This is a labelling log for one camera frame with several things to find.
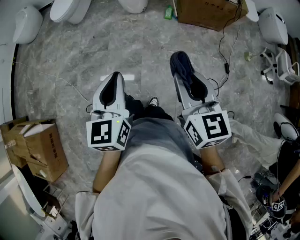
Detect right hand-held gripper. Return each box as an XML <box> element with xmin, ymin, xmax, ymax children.
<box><xmin>173</xmin><ymin>71</ymin><xmax>233</xmax><ymax>150</ymax></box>

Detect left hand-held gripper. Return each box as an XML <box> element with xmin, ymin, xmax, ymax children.
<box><xmin>86</xmin><ymin>71</ymin><xmax>135</xmax><ymax>152</ymax></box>

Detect dark blue cloth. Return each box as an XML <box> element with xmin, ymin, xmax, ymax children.
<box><xmin>169</xmin><ymin>51</ymin><xmax>195</xmax><ymax>87</ymax></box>

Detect person's left forearm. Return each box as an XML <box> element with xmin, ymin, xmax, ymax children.
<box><xmin>92</xmin><ymin>149</ymin><xmax>123</xmax><ymax>194</ymax></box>

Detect person's right forearm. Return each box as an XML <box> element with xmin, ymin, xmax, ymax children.
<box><xmin>199</xmin><ymin>145</ymin><xmax>226</xmax><ymax>176</ymax></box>

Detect white toilet with tank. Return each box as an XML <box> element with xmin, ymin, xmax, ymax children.
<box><xmin>49</xmin><ymin>0</ymin><xmax>92</xmax><ymax>25</ymax></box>

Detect person's black trousers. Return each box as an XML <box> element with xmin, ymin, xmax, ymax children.
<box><xmin>125</xmin><ymin>93</ymin><xmax>174</xmax><ymax>122</ymax></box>

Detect pale cardboard box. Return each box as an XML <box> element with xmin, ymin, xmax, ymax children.
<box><xmin>23</xmin><ymin>120</ymin><xmax>69</xmax><ymax>183</ymax></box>

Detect large printed cardboard box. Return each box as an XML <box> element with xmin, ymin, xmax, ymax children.
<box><xmin>175</xmin><ymin>0</ymin><xmax>249</xmax><ymax>32</ymax></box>

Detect green cleaner bottle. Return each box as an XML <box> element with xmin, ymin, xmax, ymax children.
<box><xmin>164</xmin><ymin>5</ymin><xmax>174</xmax><ymax>20</ymax></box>

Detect person's white grey shirt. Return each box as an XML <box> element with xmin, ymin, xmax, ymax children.
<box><xmin>75</xmin><ymin>117</ymin><xmax>254</xmax><ymax>240</ymax></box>

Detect white rounded appliance shell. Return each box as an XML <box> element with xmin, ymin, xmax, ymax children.
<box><xmin>244</xmin><ymin>0</ymin><xmax>260</xmax><ymax>23</ymax></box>

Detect white and black oval device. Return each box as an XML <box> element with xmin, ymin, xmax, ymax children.
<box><xmin>273</xmin><ymin>112</ymin><xmax>300</xmax><ymax>141</ymax></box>

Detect white dome robot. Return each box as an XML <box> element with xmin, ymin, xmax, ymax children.
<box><xmin>257</xmin><ymin>7</ymin><xmax>289</xmax><ymax>45</ymax></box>

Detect black power adapter cable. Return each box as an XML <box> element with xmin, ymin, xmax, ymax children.
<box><xmin>207</xmin><ymin>0</ymin><xmax>242</xmax><ymax>99</ymax></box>

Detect white robot frame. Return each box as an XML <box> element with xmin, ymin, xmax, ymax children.
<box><xmin>260</xmin><ymin>46</ymin><xmax>300</xmax><ymax>85</ymax></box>

